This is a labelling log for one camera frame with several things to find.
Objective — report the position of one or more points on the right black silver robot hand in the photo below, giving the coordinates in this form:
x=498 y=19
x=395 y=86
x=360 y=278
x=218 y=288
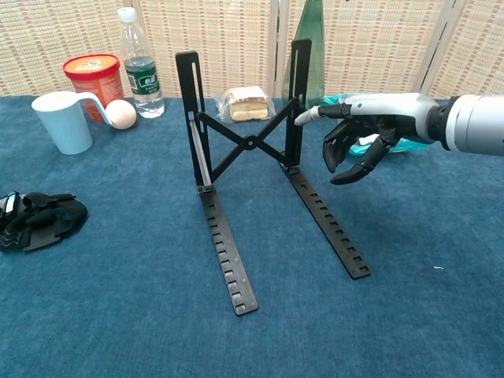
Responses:
x=393 y=108

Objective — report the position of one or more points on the black folding laptop stand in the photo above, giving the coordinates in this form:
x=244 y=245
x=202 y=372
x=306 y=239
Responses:
x=250 y=142

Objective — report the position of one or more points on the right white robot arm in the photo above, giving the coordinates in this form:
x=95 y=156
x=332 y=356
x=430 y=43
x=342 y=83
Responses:
x=472 y=122

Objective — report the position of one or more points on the teal snack package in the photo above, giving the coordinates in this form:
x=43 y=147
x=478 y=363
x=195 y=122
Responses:
x=409 y=146

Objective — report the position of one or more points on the green spray bottle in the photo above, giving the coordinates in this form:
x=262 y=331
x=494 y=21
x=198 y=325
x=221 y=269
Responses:
x=313 y=39

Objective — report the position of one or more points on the plastic wrapped sandwich cake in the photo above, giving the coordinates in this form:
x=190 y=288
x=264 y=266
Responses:
x=248 y=104

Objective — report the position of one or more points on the bamboo folding screen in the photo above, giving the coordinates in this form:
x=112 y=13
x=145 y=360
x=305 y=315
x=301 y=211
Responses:
x=236 y=39

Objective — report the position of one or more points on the clear plastic water bottle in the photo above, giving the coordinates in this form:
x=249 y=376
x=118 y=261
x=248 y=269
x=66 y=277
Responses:
x=141 y=82

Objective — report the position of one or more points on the peach coloured ball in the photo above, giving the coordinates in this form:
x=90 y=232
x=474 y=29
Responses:
x=121 y=115

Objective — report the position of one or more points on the red orange lidded tub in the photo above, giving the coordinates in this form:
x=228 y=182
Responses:
x=102 y=78

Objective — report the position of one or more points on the blue table cloth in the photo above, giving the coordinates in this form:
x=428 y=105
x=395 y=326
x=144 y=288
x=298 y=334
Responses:
x=118 y=295

